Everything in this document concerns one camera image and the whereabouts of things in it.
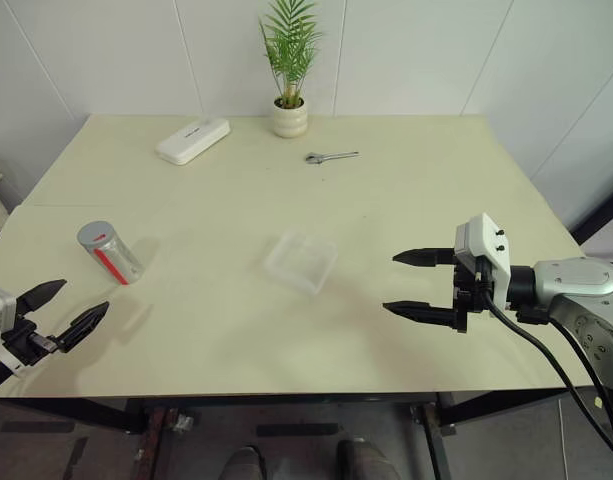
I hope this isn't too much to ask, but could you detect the dark grey rounded shape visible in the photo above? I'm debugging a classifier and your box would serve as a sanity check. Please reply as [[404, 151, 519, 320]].
[[337, 437, 393, 480], [220, 444, 265, 480]]

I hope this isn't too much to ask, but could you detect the green plant in white pot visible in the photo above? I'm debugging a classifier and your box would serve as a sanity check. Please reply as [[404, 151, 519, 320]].
[[258, 0, 323, 139]]

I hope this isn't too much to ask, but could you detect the silver wrench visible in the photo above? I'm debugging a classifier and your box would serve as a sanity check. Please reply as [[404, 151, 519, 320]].
[[304, 150, 361, 164]]

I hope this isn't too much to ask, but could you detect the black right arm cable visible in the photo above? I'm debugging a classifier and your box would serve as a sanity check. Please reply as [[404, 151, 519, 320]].
[[483, 294, 613, 464], [515, 308, 613, 436]]

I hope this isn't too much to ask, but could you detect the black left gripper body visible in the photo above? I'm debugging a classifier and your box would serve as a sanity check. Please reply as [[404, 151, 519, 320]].
[[0, 313, 66, 370]]

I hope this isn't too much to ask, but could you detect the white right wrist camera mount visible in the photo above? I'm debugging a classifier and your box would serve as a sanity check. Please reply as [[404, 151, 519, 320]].
[[454, 213, 512, 309]]

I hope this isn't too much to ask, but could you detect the black metal table frame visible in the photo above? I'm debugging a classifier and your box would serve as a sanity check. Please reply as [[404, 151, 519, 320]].
[[0, 389, 580, 480]]

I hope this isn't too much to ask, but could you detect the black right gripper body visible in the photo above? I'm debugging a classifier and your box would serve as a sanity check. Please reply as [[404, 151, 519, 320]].
[[451, 253, 493, 335]]

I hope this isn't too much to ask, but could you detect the white rectangular case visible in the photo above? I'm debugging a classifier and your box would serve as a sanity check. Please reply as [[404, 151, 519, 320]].
[[154, 116, 232, 167]]

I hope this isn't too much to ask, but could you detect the grey table caster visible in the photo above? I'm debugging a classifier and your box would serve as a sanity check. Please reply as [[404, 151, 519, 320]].
[[170, 409, 195, 434]]

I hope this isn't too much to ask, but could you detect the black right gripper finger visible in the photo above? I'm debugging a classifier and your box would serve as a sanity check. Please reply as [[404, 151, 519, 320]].
[[392, 246, 458, 268], [382, 300, 459, 330]]

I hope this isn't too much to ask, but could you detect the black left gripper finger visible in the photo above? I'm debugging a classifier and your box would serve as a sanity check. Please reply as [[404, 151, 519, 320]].
[[59, 300, 111, 354], [16, 278, 68, 317]]

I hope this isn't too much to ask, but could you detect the clear plastic container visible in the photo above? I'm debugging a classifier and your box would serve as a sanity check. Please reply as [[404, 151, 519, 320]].
[[263, 230, 339, 294]]

